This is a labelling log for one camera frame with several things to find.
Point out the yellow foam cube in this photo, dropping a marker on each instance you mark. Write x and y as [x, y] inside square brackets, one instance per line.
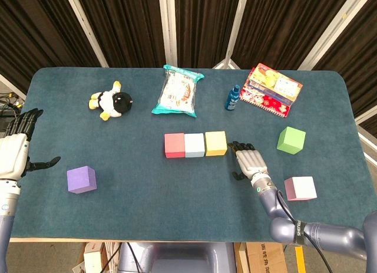
[215, 143]

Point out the white partition frame post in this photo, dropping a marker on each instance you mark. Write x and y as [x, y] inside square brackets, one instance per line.
[331, 28]
[85, 25]
[168, 28]
[237, 19]

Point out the blue spray bottle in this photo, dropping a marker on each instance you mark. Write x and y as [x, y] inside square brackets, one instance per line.
[232, 99]

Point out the grey-blue robot torso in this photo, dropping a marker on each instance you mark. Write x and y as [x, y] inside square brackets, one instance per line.
[176, 258]

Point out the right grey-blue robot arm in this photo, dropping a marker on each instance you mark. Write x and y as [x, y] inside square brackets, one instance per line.
[324, 234]

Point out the pink foam cube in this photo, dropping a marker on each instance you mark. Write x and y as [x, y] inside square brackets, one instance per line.
[303, 187]

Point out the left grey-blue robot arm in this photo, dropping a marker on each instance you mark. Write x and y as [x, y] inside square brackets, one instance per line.
[6, 226]

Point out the teal carpet table mat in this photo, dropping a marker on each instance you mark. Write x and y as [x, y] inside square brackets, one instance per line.
[176, 202]

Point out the black white penguin plush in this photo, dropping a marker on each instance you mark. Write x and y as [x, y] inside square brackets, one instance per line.
[117, 102]

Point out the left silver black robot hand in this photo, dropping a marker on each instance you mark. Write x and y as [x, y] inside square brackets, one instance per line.
[13, 155]

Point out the red spiral notebook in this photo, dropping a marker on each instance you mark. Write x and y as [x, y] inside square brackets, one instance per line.
[265, 103]

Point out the yellow blue carton box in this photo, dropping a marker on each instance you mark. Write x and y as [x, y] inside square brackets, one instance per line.
[277, 81]

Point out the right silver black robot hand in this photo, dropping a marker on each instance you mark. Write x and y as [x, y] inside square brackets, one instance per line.
[250, 162]

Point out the purple foam cube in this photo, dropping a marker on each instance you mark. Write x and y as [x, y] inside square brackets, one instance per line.
[81, 180]

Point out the light blue foam cube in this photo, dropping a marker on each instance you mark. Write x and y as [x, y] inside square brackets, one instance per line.
[194, 144]

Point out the green foam cube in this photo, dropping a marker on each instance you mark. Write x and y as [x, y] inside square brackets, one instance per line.
[291, 140]

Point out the dark brown curtain panel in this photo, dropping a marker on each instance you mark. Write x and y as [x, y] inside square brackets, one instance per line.
[203, 25]
[359, 49]
[35, 34]
[279, 28]
[126, 28]

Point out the white brown cardboard box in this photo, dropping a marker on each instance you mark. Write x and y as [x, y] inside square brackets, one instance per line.
[92, 259]

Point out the teal clear snack bag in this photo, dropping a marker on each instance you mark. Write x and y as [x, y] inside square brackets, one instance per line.
[176, 93]

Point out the red foam cube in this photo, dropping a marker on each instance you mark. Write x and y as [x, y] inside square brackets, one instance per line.
[174, 144]

